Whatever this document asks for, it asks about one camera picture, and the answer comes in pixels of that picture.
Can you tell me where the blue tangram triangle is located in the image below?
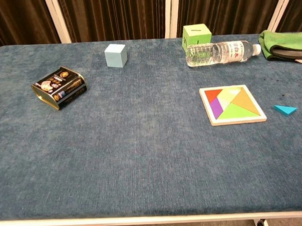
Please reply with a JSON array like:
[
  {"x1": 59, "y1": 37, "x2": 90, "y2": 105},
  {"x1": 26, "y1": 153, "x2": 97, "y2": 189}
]
[{"x1": 273, "y1": 103, "x2": 298, "y2": 117}]

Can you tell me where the red tangram triangle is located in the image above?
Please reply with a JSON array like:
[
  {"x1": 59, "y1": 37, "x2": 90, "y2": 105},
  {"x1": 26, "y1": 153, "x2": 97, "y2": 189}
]
[{"x1": 206, "y1": 89, "x2": 224, "y2": 103}]

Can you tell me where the purple tangram parallelogram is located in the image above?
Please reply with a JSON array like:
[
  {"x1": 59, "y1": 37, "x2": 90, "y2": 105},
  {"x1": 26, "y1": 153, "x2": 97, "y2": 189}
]
[{"x1": 209, "y1": 97, "x2": 225, "y2": 120}]

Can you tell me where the pale yellow tangram square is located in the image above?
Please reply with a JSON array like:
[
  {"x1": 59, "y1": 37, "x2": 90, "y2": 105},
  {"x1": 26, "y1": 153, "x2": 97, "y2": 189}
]
[{"x1": 217, "y1": 89, "x2": 238, "y2": 106}]

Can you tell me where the green tangram triangle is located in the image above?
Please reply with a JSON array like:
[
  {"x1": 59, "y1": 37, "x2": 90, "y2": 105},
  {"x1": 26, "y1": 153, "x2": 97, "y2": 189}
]
[{"x1": 217, "y1": 102, "x2": 261, "y2": 120}]

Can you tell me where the white wooden tangram tray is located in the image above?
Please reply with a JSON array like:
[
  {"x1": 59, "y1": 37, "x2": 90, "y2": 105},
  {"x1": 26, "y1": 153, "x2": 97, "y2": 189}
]
[{"x1": 198, "y1": 83, "x2": 268, "y2": 127}]

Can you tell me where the orange tangram triangle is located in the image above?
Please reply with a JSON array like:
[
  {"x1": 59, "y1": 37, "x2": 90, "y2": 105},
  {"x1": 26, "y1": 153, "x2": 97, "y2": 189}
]
[{"x1": 230, "y1": 86, "x2": 261, "y2": 118}]

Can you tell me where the blue fabric table cover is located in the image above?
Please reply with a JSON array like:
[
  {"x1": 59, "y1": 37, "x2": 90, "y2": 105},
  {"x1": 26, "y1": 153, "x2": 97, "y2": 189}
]
[{"x1": 0, "y1": 31, "x2": 302, "y2": 224}]

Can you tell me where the light blue foam cube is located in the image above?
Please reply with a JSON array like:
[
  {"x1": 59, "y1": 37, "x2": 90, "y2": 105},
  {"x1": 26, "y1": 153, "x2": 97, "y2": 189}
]
[{"x1": 103, "y1": 43, "x2": 128, "y2": 69}]

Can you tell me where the green foam cube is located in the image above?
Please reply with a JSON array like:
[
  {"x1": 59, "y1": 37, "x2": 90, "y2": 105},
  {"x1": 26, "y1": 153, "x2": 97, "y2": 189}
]
[{"x1": 181, "y1": 24, "x2": 213, "y2": 53}]

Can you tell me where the clear plastic water bottle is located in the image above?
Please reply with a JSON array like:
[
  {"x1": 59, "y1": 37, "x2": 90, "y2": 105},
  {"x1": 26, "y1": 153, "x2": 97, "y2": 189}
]
[{"x1": 185, "y1": 39, "x2": 262, "y2": 68}]

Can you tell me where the black gold tin box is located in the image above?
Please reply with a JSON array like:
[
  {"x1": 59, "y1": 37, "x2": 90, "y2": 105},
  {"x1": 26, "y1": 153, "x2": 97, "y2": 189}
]
[{"x1": 30, "y1": 65, "x2": 89, "y2": 112}]

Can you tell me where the green microfiber cloth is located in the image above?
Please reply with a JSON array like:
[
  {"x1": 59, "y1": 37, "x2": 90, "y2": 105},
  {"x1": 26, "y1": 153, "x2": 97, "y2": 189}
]
[{"x1": 258, "y1": 28, "x2": 302, "y2": 67}]

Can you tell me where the white partition post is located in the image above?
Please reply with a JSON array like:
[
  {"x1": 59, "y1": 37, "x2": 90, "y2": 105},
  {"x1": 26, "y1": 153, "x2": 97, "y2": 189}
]
[
  {"x1": 163, "y1": 0, "x2": 182, "y2": 40},
  {"x1": 266, "y1": 0, "x2": 298, "y2": 34},
  {"x1": 44, "y1": 0, "x2": 72, "y2": 45}
]

